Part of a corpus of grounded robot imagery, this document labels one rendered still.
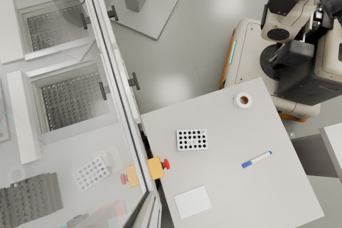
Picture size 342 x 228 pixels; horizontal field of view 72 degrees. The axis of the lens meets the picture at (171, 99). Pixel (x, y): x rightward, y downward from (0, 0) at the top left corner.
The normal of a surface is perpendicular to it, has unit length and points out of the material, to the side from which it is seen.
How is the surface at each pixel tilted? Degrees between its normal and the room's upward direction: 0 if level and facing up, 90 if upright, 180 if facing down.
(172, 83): 0
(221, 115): 0
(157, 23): 3
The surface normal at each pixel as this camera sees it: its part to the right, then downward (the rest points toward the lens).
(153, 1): 0.07, -0.24
